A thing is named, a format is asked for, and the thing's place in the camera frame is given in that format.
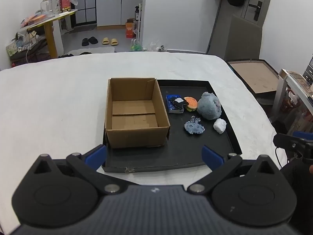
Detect black door lock handle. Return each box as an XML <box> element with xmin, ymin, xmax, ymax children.
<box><xmin>249</xmin><ymin>1</ymin><xmax>263</xmax><ymax>21</ymax></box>

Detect thin black cable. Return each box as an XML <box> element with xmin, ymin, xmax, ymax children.
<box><xmin>275</xmin><ymin>146</ymin><xmax>283</xmax><ymax>168</ymax></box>

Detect white cabinet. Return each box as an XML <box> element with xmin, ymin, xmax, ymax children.
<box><xmin>96</xmin><ymin>0</ymin><xmax>143</xmax><ymax>27</ymax></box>

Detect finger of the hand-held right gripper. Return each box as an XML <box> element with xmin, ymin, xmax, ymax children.
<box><xmin>273</xmin><ymin>133</ymin><xmax>309</xmax><ymax>156</ymax></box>
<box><xmin>292</xmin><ymin>131</ymin><xmax>313</xmax><ymax>141</ymax></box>

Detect dark folded blanket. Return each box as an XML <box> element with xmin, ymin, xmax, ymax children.
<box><xmin>10</xmin><ymin>44</ymin><xmax>53</xmax><ymax>67</ymax></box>

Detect black clothes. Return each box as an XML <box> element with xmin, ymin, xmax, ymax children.
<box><xmin>59</xmin><ymin>52</ymin><xmax>92</xmax><ymax>59</ymax></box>

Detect green plastic bag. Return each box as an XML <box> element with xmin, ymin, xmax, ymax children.
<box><xmin>130</xmin><ymin>39</ymin><xmax>143</xmax><ymax>52</ymax></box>

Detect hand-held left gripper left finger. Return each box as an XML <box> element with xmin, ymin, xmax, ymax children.
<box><xmin>32</xmin><ymin>145</ymin><xmax>128</xmax><ymax>196</ymax></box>

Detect white side table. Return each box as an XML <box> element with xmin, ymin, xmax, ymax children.
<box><xmin>271</xmin><ymin>69</ymin><xmax>313</xmax><ymax>118</ymax></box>

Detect orange plastic packet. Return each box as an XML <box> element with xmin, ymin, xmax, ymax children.
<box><xmin>21</xmin><ymin>13</ymin><xmax>49</xmax><ymax>28</ymax></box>

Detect brown cardboard box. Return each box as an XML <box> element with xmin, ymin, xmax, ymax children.
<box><xmin>105</xmin><ymin>78</ymin><xmax>171</xmax><ymax>149</ymax></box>

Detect blue-grey furry plush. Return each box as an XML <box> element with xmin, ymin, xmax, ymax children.
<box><xmin>197</xmin><ymin>92</ymin><xmax>222</xmax><ymax>120</ymax></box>

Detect orange box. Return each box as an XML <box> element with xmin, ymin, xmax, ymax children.
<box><xmin>125</xmin><ymin>18</ymin><xmax>137</xmax><ymax>39</ymax></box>

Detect grey leaning board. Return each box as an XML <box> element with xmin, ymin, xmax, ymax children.
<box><xmin>225</xmin><ymin>14</ymin><xmax>263</xmax><ymax>61</ymax></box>

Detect glass jar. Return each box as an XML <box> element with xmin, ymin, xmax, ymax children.
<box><xmin>40</xmin><ymin>0</ymin><xmax>54</xmax><ymax>17</ymax></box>

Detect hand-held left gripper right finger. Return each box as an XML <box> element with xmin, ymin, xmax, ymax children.
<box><xmin>187</xmin><ymin>146</ymin><xmax>282</xmax><ymax>196</ymax></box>

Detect burger plush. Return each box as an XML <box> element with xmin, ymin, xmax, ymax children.
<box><xmin>184</xmin><ymin>97</ymin><xmax>198</xmax><ymax>112</ymax></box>

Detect grey drawer unit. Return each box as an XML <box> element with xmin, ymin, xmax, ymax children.
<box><xmin>303</xmin><ymin>54</ymin><xmax>313</xmax><ymax>86</ymax></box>

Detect black grid partition door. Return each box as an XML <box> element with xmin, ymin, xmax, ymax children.
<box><xmin>73</xmin><ymin>0</ymin><xmax>96</xmax><ymax>26</ymax></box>

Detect dark leaning pole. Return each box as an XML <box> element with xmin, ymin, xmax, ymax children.
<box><xmin>206</xmin><ymin>0</ymin><xmax>223</xmax><ymax>54</ymax></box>

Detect white plastic bag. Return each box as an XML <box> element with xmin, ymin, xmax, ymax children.
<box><xmin>23</xmin><ymin>31</ymin><xmax>40</xmax><ymax>47</ymax></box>

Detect flat black-edged cardboard tray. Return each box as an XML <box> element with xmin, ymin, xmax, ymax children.
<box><xmin>226</xmin><ymin>59</ymin><xmax>282</xmax><ymax>98</ymax></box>

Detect patterned box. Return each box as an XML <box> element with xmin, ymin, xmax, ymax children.
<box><xmin>6</xmin><ymin>42</ymin><xmax>19</xmax><ymax>56</ymax></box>

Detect white floor mat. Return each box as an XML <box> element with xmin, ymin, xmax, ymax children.
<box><xmin>67</xmin><ymin>46</ymin><xmax>115</xmax><ymax>55</ymax></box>

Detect blue packet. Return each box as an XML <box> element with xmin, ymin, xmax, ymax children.
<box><xmin>166</xmin><ymin>94</ymin><xmax>185</xmax><ymax>114</ymax></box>

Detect small blue denim plush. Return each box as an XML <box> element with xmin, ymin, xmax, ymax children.
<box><xmin>184</xmin><ymin>116</ymin><xmax>205</xmax><ymax>136</ymax></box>

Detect white narrow rack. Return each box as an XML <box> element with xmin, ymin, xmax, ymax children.
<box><xmin>137</xmin><ymin>3</ymin><xmax>145</xmax><ymax>45</ymax></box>

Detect red box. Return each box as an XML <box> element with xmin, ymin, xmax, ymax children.
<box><xmin>57</xmin><ymin>0</ymin><xmax>72</xmax><ymax>13</ymax></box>

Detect white soft block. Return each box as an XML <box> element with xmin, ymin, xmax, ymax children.
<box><xmin>213</xmin><ymin>118</ymin><xmax>227</xmax><ymax>135</ymax></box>

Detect crumpled clear plastic bag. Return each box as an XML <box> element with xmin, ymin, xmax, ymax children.
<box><xmin>144</xmin><ymin>42</ymin><xmax>167</xmax><ymax>52</ymax></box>

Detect yellow table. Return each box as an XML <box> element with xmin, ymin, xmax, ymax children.
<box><xmin>26</xmin><ymin>9</ymin><xmax>79</xmax><ymax>59</ymax></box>

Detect black tray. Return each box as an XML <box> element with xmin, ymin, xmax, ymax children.
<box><xmin>101</xmin><ymin>79</ymin><xmax>243</xmax><ymax>173</ymax></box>

